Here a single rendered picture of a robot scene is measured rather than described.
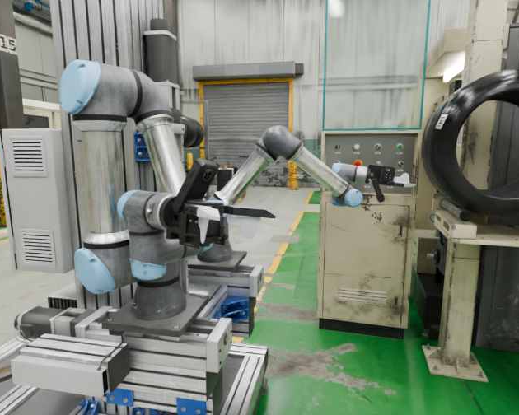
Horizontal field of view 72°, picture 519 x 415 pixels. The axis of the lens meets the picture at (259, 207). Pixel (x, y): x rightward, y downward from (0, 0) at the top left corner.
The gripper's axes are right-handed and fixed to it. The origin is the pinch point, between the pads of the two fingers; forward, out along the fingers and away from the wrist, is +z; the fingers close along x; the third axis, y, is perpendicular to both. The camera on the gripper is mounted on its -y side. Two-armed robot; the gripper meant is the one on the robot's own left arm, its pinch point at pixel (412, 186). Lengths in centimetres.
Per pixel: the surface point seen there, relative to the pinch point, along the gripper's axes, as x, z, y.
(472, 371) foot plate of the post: 25, 51, -94
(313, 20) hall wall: 884, -205, 336
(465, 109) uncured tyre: -11.8, 11.7, 33.1
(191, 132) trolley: 301, -256, 7
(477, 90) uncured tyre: -11.3, 14.3, 40.1
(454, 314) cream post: 26, 37, -65
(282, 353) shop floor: 17, -48, -107
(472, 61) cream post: 26, 19, 59
